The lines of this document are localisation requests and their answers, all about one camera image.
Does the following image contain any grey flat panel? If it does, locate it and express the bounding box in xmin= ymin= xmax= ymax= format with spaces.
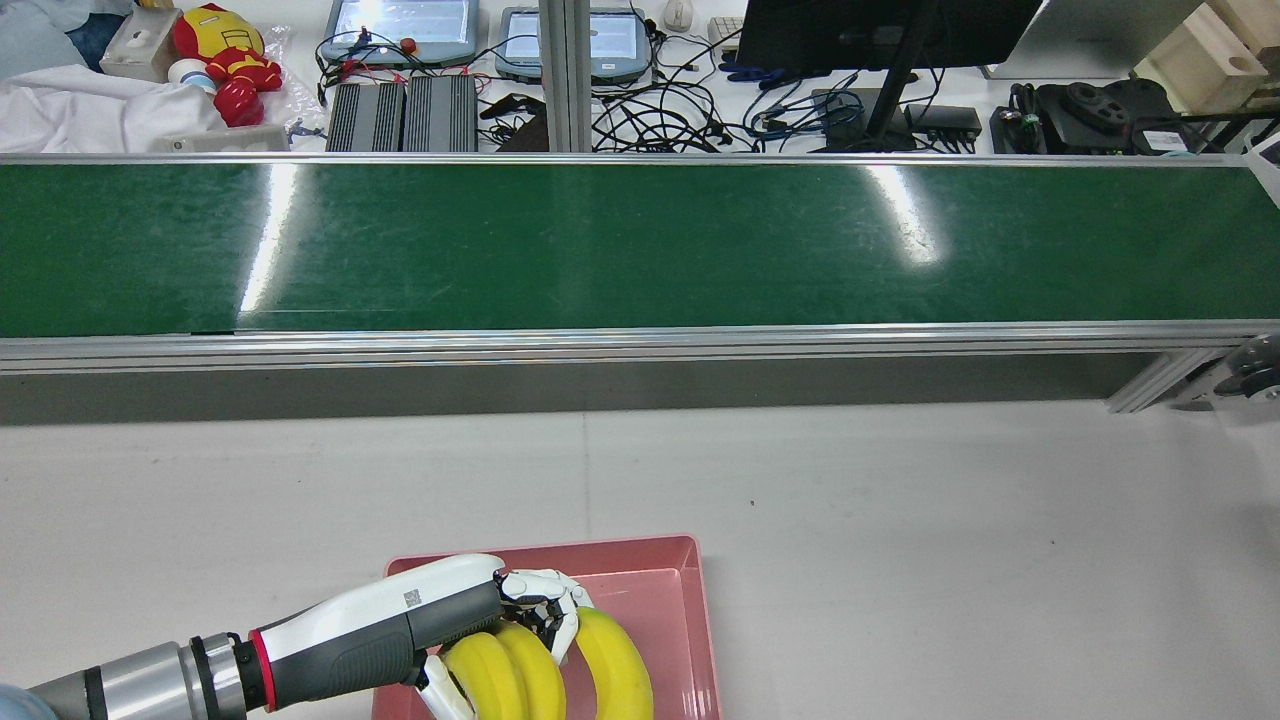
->
xmin=985 ymin=0 xmax=1201 ymax=81

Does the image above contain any black curved bracket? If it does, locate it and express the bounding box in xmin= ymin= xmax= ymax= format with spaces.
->
xmin=480 ymin=93 xmax=546 ymax=121

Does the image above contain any blue grey cloth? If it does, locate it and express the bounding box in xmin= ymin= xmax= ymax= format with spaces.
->
xmin=0 ymin=0 xmax=131 ymax=81

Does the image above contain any black finned computer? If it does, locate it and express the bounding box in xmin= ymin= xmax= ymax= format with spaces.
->
xmin=403 ymin=75 xmax=479 ymax=153
xmin=328 ymin=80 xmax=406 ymax=153

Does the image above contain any red yellow plush toy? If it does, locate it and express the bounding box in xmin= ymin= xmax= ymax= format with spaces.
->
xmin=172 ymin=3 xmax=284 ymax=128

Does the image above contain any green conveyor belt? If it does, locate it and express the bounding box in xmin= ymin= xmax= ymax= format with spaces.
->
xmin=0 ymin=152 xmax=1280 ymax=413

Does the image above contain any grey box with knob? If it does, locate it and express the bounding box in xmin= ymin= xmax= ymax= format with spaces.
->
xmin=100 ymin=8 xmax=181 ymax=83

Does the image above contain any yellow banana bunch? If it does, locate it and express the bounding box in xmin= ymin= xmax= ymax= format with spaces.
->
xmin=440 ymin=605 xmax=656 ymax=720

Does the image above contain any white power strip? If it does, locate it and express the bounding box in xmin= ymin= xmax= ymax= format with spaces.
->
xmin=160 ymin=122 xmax=291 ymax=153

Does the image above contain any pink plastic basket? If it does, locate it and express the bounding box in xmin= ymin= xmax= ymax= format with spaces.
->
xmin=370 ymin=535 xmax=723 ymax=720

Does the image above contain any aluminium camera post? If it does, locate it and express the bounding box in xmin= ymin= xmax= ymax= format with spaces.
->
xmin=538 ymin=0 xmax=593 ymax=154

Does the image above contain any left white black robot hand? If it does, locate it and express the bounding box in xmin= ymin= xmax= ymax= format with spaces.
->
xmin=250 ymin=553 xmax=596 ymax=720

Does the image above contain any white cloth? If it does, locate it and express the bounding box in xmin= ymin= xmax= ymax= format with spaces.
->
xmin=0 ymin=65 xmax=226 ymax=154

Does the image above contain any light wooden box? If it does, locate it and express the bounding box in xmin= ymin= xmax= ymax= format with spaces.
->
xmin=1135 ymin=0 xmax=1271 ymax=101

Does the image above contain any black monitor stand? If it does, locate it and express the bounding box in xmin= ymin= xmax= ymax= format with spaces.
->
xmin=808 ymin=40 xmax=946 ymax=153

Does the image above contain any grey teach pendant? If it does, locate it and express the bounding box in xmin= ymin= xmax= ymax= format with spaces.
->
xmin=318 ymin=0 xmax=481 ymax=69
xmin=497 ymin=5 xmax=653 ymax=86

